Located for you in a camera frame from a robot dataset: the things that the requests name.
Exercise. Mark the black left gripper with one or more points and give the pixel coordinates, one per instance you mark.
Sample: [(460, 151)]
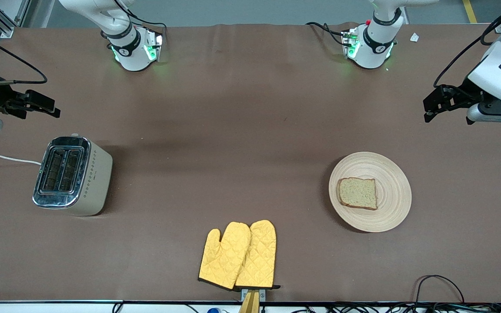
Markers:
[(464, 93)]

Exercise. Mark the round wooden plate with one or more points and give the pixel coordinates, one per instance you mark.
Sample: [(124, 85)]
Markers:
[(392, 182)]

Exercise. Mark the brown bread slice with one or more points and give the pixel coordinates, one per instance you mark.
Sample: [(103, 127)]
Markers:
[(358, 193)]

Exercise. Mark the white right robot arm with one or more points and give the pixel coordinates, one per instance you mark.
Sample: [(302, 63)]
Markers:
[(131, 56)]

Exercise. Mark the beige chrome two-slot toaster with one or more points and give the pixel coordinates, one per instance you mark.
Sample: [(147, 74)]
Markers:
[(89, 182)]

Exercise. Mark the small white paper scrap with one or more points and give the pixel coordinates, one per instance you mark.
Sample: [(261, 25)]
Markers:
[(414, 37)]

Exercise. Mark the green-lit left base connector box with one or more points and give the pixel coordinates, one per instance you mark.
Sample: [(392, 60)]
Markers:
[(351, 45)]

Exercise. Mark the green-lit base connector box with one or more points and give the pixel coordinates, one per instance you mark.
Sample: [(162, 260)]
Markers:
[(152, 48), (351, 45)]

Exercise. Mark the green-lit right base connector box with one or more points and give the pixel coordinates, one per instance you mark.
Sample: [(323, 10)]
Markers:
[(152, 48)]

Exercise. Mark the brown table cover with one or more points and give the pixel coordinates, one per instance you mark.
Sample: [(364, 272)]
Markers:
[(276, 87)]

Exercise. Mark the yellow quilted oven mitt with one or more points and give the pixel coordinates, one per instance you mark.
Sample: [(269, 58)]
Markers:
[(259, 256), (222, 256)]

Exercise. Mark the small blue object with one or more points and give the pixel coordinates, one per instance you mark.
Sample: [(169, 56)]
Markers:
[(213, 310)]

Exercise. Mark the metal bracket with wooden bar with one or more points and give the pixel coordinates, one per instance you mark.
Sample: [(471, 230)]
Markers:
[(252, 300)]

